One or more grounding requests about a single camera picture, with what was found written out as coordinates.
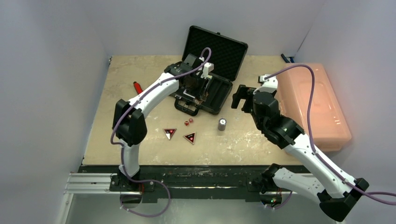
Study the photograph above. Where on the red black utility knife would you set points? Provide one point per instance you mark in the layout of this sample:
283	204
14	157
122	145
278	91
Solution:
137	88

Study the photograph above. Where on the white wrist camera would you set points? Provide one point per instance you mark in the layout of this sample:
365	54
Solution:
204	70
267	84

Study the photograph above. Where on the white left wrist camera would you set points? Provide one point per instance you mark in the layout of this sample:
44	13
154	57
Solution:
204	70

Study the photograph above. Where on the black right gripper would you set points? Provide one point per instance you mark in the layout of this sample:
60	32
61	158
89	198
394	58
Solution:
243	98

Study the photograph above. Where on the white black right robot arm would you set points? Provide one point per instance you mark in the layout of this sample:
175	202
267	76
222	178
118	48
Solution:
335	191

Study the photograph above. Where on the grey purple poker chip stack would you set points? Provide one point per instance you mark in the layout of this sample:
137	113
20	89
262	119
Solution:
222	124

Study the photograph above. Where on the blue backed playing card deck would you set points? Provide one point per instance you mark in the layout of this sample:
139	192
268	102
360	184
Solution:
186	93

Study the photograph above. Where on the blue object behind bin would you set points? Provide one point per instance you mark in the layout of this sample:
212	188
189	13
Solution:
287	59

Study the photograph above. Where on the black poker set case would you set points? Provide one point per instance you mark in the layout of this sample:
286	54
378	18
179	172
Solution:
227	56

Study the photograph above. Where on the triangular dealer button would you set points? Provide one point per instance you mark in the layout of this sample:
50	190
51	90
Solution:
190	137
169	132

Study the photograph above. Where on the black aluminium mounting rail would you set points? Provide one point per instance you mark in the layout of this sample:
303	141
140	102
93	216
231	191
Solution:
242	182

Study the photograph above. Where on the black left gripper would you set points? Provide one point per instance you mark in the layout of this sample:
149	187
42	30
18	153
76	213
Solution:
202	90

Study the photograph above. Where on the translucent pink storage bin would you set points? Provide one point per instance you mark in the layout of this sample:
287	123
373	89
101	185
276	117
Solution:
313	105

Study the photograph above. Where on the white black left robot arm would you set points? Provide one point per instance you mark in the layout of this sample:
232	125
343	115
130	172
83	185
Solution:
129	123

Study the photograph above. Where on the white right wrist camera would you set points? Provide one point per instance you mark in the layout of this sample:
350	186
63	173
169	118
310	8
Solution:
267	84

